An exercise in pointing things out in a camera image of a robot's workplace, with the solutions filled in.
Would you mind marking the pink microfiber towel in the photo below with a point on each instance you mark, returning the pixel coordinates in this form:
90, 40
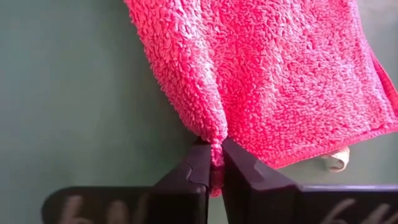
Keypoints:
264, 77

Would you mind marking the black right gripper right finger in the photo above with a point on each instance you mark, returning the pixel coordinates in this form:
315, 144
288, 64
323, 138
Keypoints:
255, 193

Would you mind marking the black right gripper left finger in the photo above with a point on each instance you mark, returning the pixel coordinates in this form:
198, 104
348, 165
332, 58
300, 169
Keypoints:
186, 193

